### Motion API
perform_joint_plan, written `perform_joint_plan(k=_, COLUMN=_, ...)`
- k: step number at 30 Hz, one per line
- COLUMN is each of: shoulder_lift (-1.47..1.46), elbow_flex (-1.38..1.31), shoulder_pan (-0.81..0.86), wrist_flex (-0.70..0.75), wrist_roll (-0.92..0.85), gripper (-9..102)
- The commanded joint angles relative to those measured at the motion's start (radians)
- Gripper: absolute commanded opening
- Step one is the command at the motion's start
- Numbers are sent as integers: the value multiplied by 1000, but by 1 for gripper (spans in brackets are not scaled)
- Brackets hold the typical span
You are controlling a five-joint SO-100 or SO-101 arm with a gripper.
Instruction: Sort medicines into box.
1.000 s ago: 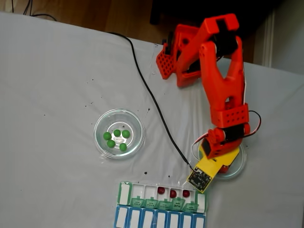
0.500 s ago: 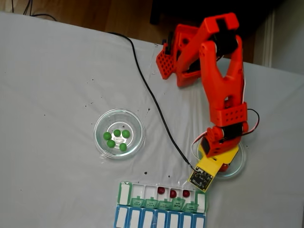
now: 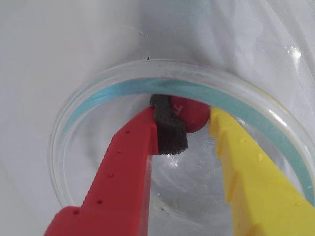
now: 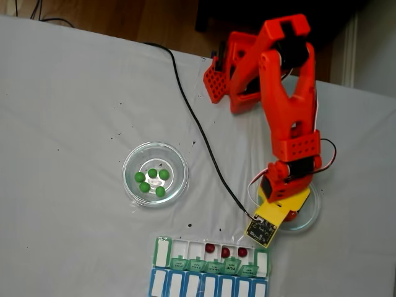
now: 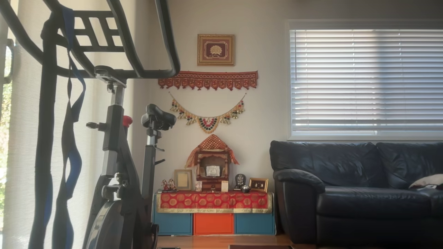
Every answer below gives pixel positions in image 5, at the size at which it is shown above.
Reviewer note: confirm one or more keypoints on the beaded door garland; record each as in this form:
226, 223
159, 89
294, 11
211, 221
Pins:
207, 124

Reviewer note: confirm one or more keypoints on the orange shrine canopy cloth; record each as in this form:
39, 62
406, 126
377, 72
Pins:
211, 142

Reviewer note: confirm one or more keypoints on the silver embossed picture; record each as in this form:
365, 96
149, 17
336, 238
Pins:
213, 171

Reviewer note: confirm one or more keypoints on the dark idol statue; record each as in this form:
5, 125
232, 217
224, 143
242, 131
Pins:
240, 180

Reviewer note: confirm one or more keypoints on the small wooden shrine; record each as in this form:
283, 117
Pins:
211, 185

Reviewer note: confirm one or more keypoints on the white card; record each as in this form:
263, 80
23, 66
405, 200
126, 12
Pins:
224, 186

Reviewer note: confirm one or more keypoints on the small white picture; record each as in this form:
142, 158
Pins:
198, 186

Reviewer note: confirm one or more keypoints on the small black bowl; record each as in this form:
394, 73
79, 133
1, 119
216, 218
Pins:
245, 188

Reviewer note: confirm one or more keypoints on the red gold patterned tablecloth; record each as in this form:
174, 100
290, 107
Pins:
213, 201

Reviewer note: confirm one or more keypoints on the small painted figurines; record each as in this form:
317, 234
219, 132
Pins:
169, 185

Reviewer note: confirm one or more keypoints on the orange storage cube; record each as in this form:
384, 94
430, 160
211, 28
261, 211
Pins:
213, 224

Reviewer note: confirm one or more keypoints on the blue storage cube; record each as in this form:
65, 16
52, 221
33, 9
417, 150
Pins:
173, 224
254, 224

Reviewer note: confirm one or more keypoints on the black exercise bike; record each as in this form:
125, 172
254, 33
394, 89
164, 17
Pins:
114, 138

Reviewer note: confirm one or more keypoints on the dark red rug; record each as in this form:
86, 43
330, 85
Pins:
259, 247

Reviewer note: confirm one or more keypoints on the black leather sofa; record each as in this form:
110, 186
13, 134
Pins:
346, 173

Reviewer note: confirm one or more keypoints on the white window blinds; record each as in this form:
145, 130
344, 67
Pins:
363, 86

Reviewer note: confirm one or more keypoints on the white sheer curtain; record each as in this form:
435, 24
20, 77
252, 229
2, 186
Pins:
20, 155

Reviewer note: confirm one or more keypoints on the beige cushion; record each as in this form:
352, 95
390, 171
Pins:
429, 180

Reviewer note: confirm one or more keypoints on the red embroidered wall hanging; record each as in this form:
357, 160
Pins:
207, 80

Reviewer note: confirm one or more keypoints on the beige photo frame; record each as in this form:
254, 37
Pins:
183, 180

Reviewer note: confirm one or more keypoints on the gold photo frame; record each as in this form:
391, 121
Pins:
258, 185

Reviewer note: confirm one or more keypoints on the gold framed wall picture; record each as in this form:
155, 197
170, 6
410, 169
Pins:
216, 50

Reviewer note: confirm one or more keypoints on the white window frame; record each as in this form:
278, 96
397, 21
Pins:
363, 24

